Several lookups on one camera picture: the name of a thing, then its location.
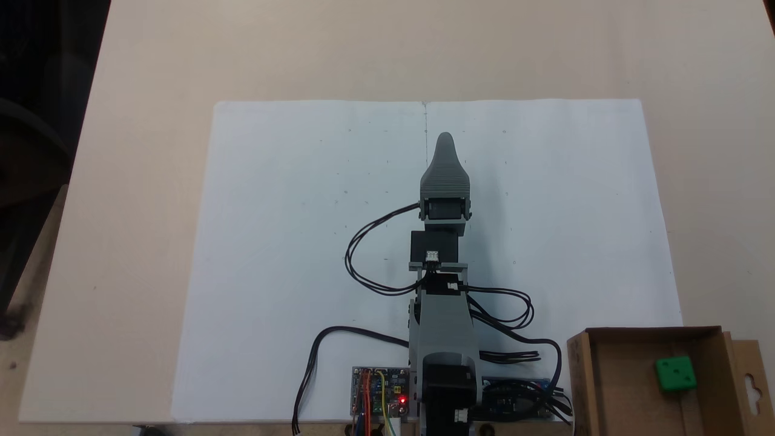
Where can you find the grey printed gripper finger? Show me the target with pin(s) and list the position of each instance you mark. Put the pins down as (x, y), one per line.
(445, 175)

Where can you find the green dice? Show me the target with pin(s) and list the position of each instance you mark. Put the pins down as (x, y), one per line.
(675, 372)

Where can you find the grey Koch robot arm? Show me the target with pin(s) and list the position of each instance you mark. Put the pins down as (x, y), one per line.
(445, 327)

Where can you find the white paper sheet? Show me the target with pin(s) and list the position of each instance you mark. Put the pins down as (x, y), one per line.
(575, 242)
(272, 272)

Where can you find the blue circuit board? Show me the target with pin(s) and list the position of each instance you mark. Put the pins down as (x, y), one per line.
(514, 399)

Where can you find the brown cardboard box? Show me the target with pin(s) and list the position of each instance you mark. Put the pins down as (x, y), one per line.
(623, 387)

